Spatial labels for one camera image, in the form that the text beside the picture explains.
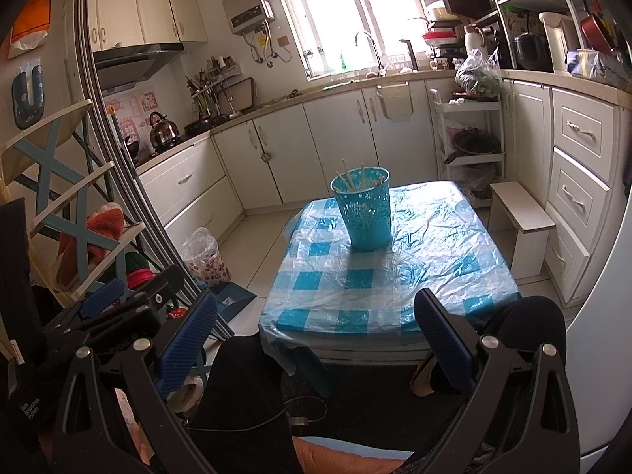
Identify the clear bag of food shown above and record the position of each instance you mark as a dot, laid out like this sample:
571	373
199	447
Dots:
597	64

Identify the red frying pan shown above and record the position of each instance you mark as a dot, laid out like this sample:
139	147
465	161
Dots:
595	29

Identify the dish rack with dishes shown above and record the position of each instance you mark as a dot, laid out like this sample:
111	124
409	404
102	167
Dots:
442	39

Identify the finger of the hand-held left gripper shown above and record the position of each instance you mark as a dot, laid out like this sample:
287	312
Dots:
101	298

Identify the blue checked tablecloth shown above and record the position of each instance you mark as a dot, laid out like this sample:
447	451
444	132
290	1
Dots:
419	266

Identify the dark blue dustpan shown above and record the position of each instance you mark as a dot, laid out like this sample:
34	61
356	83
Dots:
232	301

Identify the white sink base cabinets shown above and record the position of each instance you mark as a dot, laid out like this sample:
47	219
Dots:
326	143

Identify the white three-drawer cabinet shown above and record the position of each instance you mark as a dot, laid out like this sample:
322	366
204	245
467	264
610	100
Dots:
582	182

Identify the clear plastic trash bag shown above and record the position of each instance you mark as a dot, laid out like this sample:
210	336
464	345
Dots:
205	256

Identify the white rolling shelf cart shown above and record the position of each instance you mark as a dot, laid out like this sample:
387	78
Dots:
469	160

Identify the small white step stool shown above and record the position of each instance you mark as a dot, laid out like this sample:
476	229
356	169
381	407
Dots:
523	212

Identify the over-door bag holder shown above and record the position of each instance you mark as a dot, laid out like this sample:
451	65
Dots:
395	101

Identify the dark wok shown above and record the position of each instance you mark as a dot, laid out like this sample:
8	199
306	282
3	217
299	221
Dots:
476	143

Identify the white two-drawer cabinet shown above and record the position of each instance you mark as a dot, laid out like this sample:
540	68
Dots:
187	192

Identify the orange paper bag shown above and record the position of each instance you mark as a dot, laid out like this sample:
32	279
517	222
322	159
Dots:
32	19

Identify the black stove wok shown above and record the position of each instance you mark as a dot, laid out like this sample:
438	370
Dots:
131	147

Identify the steel whistling kettle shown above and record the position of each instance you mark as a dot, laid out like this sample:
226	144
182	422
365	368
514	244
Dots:
164	133

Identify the plastic bag of vegetables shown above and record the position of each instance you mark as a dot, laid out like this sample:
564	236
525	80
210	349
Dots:
476	79

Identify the bundle of wooden chopsticks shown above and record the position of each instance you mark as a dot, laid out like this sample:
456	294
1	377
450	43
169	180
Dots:
347	173

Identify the black microwave oven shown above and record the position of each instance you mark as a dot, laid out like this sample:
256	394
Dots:
464	2

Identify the white electric water pot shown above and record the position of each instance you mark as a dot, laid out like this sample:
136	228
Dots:
555	39

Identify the wall utensil rack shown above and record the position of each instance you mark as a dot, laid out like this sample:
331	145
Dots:
215	71

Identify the patterned slipper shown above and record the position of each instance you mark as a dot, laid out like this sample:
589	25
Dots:
419	377

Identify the white wall cabinets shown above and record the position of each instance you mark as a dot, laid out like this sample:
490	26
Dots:
148	17

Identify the chrome sink faucet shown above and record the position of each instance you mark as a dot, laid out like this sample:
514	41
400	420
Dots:
377	54

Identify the dark blue wall hanger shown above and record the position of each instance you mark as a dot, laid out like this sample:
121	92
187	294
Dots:
22	108

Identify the black range hood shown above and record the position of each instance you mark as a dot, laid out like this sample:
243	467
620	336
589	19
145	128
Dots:
133	61

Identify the sliding door frame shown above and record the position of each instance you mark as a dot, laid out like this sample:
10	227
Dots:
148	217

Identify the white tall door cabinet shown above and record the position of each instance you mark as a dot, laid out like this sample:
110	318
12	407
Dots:
526	133

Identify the black rice cooker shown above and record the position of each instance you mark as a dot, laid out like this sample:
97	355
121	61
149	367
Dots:
531	52

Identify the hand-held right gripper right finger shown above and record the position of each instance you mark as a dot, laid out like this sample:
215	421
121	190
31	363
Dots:
444	335

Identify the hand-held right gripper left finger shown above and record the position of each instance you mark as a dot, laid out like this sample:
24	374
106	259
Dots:
190	340

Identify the wooden folding shelf rack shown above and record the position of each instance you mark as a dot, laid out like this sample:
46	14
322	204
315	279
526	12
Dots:
49	123

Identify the teal perforated plastic basket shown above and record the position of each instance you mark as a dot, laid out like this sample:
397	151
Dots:
365	227

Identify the orange red cloth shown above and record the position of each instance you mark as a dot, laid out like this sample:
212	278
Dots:
98	232

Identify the white thermos jug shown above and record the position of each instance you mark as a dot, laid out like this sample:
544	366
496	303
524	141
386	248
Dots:
473	42

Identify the wall-mounted gas water heater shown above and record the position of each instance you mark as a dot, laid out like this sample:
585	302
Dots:
244	2

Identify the person's left leg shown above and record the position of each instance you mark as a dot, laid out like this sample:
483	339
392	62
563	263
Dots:
242	395

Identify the brown cutting board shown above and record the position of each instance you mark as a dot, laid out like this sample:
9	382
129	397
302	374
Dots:
242	94

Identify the kitchen window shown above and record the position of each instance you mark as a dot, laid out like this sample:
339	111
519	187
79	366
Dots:
345	10

